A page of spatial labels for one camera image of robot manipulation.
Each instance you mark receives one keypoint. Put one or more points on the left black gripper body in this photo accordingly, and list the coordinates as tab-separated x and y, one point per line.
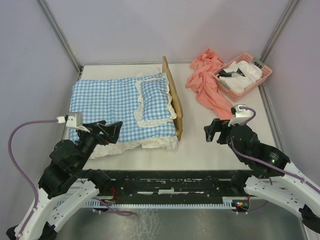
89	140

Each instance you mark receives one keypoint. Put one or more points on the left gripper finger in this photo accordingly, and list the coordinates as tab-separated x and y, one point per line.
111	132
95	127

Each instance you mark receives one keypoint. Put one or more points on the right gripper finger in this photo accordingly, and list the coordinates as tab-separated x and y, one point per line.
224	130
214	127

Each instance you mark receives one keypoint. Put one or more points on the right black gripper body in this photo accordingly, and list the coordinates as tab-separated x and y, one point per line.
228	137

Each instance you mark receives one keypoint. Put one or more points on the blue checkered mattress cushion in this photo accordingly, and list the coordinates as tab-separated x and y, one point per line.
114	100

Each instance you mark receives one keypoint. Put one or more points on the wooden pet bed frame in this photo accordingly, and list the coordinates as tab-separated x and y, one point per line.
176	102

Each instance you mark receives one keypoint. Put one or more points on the small blue checkered pillow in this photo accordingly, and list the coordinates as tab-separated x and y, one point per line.
154	102

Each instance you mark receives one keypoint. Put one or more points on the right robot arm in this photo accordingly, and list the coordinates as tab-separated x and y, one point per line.
274	177

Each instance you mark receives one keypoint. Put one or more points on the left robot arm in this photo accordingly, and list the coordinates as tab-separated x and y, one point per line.
45	218

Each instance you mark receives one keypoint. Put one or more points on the pink crumpled cloth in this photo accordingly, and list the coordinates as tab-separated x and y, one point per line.
203	84

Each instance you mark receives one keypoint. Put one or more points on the pink plastic basket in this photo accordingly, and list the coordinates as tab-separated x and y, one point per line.
266	72

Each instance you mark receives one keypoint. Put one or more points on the black white object in basket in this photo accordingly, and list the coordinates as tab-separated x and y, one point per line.
231	74

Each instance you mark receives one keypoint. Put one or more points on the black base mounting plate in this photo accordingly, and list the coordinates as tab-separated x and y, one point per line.
171	186

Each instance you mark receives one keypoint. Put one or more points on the white cloth in basket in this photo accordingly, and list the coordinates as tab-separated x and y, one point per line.
239	84

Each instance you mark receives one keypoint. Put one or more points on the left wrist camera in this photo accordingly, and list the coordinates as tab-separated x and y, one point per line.
73	120

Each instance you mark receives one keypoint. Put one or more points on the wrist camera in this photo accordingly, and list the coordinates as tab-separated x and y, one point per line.
242	114
73	120

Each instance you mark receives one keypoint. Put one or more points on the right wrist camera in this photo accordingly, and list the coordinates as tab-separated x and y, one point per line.
242	114

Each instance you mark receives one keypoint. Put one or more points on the white slotted cable duct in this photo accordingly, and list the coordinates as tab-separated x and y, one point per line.
227	204

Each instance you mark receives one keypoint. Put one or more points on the right aluminium corner post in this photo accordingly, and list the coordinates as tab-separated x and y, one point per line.
279	28

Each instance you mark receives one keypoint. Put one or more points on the aluminium corner post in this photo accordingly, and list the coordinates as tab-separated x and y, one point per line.
279	28
49	16

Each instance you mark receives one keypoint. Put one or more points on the left aluminium corner post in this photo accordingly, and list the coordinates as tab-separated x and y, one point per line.
49	16

